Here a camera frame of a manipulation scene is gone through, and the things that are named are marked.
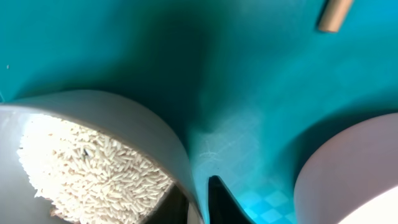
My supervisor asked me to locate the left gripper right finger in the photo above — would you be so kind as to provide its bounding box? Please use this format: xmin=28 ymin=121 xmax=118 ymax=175
xmin=208 ymin=175 xmax=253 ymax=224

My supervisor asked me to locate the cooked white rice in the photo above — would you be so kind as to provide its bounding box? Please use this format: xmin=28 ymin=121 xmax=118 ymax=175
xmin=17 ymin=114 xmax=174 ymax=223

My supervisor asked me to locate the teal serving tray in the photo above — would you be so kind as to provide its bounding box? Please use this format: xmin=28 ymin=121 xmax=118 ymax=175
xmin=1 ymin=0 xmax=397 ymax=223

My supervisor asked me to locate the left wooden chopstick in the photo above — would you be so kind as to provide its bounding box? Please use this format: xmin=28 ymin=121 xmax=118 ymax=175
xmin=318 ymin=0 xmax=354 ymax=33

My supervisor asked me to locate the grey bowl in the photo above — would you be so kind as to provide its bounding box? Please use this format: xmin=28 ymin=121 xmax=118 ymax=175
xmin=1 ymin=90 xmax=204 ymax=224

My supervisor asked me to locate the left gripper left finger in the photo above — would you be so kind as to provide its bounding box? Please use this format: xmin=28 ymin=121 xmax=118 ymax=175
xmin=142 ymin=185 xmax=189 ymax=224

